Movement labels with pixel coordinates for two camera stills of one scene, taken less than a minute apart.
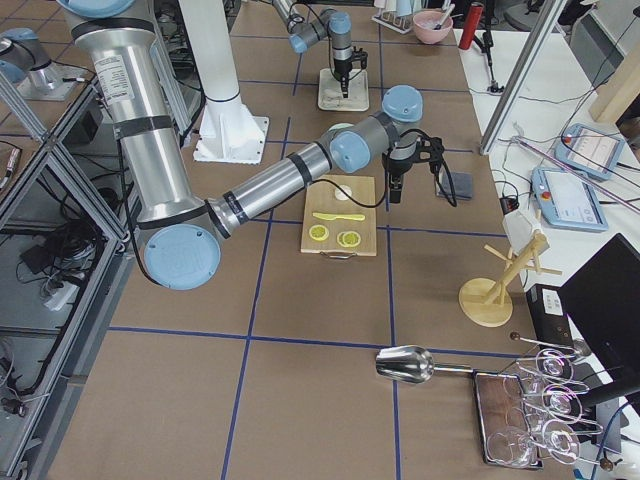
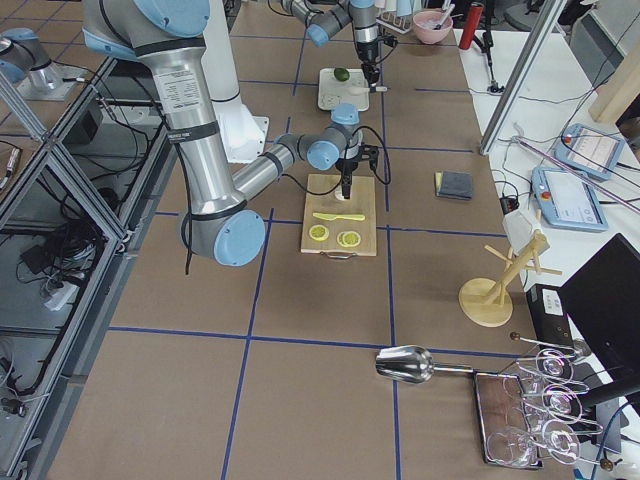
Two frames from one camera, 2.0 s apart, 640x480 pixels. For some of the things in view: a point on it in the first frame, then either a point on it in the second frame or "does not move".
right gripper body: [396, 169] to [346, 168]
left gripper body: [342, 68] to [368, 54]
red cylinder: [471, 24] does not move
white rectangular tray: [330, 91] does not move
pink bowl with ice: [424, 23] does not move
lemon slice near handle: [318, 232] does not move
